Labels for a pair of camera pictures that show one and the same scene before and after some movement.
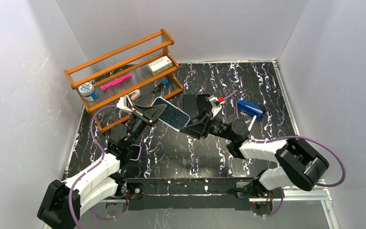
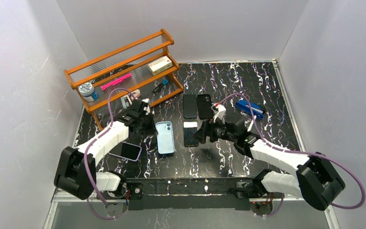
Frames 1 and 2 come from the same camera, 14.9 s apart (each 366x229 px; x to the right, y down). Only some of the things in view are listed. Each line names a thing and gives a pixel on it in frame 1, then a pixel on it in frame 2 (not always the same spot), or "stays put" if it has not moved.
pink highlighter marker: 115,81 stays put
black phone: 189,105 stays put
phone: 172,116 to 165,140
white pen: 252,122 stays put
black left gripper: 143,116 to 144,114
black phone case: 203,102 stays put
